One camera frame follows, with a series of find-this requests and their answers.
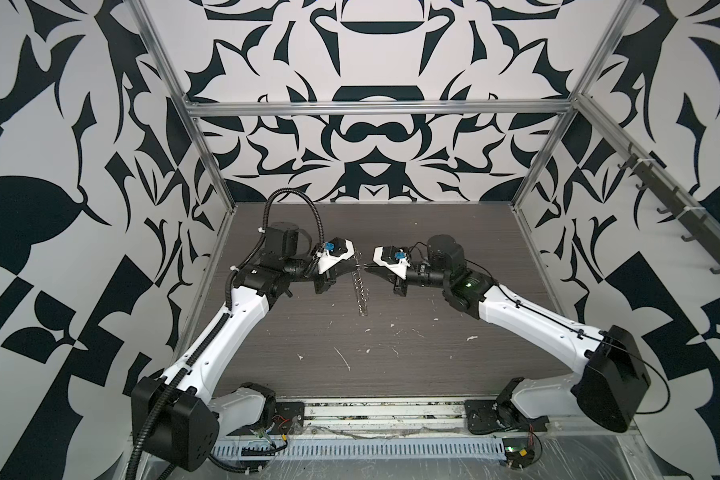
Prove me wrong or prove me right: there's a metal key organizer plate with rings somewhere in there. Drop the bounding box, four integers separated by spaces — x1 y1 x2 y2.
352 252 368 317

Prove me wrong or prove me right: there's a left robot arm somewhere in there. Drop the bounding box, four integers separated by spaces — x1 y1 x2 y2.
125 222 357 479

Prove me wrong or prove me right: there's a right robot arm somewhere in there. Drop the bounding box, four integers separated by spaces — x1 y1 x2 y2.
365 234 651 433

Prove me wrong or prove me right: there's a small green circuit board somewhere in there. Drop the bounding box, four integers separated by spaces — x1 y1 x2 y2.
504 444 543 470

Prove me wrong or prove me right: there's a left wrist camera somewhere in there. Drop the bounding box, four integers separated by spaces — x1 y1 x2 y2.
317 237 355 275

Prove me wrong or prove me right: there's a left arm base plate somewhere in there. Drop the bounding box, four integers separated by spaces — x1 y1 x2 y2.
231 401 306 436

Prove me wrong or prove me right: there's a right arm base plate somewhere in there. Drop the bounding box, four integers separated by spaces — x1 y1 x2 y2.
464 399 549 435

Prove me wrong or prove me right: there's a white slotted cable duct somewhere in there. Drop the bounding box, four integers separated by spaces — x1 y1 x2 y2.
212 438 506 461

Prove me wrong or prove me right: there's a black corrugated cable conduit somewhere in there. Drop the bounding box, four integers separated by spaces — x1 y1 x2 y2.
122 187 326 480

